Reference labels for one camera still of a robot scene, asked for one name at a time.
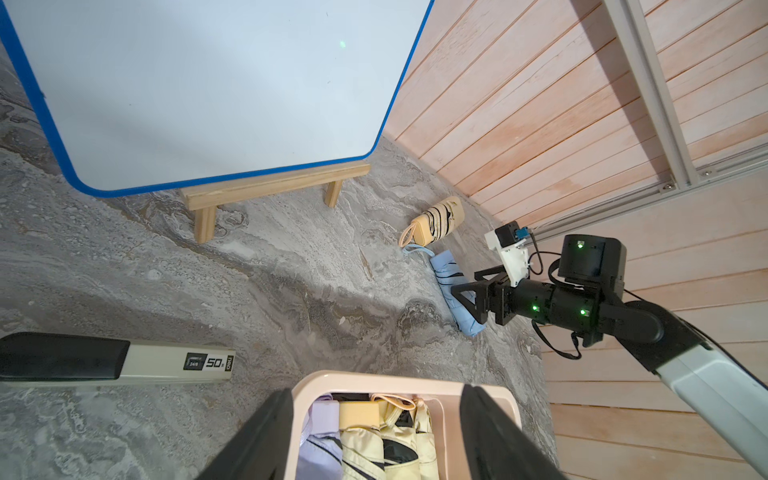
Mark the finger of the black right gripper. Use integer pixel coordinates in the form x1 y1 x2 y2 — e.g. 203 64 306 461
451 281 489 324

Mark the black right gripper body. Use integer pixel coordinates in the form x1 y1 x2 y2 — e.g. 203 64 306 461
473 265 531 326

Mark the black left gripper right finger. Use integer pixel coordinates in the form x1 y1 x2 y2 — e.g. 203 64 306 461
459 384 566 480

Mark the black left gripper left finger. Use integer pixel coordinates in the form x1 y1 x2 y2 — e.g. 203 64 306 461
197 389 293 480

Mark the light blue umbrella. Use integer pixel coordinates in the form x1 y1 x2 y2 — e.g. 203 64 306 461
403 244 487 338

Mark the purple umbrella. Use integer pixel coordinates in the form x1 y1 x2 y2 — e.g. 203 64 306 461
296 394 343 480

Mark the pink plastic storage box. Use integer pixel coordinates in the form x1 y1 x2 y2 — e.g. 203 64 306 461
281 370 523 480

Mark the beige umbrella black lining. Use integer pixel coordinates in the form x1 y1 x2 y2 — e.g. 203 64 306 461
371 393 439 480

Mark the small beige striped umbrella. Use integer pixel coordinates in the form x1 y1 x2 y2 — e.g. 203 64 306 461
398 196 465 248

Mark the beige black-striped umbrella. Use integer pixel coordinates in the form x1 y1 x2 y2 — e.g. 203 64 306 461
339 401 386 480

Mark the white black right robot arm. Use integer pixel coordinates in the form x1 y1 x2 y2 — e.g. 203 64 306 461
451 234 767 476

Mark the beige black stapler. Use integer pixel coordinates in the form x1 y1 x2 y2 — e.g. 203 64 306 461
1 332 236 387

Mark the blue framed whiteboard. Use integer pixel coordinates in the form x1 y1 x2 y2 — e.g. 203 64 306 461
1 1 433 197

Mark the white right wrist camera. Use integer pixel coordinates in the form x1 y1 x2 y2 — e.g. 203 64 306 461
485 221 530 287

